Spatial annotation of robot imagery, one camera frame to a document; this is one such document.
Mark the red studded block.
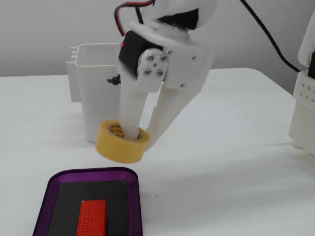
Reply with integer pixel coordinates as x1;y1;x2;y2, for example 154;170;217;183
75;199;108;236

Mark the black zip tie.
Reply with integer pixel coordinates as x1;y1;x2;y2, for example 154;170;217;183
107;75;121;86

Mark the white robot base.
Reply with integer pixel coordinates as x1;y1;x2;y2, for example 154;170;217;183
287;71;315;158

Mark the black cable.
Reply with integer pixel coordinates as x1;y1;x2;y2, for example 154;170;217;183
240;0;303;73

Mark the black mat inside tray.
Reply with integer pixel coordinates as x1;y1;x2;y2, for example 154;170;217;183
48;179;130;236

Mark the purple metal tray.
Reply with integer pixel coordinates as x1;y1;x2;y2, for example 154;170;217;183
32;167;143;236

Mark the red white black servo wire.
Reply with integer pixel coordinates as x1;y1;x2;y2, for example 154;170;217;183
113;0;158;36

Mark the white plastic box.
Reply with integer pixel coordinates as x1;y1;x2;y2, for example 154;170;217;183
66;43;124;143

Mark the yellow masking tape roll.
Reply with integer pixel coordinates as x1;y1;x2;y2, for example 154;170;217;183
94;119;151;165

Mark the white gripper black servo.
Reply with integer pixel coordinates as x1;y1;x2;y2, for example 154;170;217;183
118;21;212;150

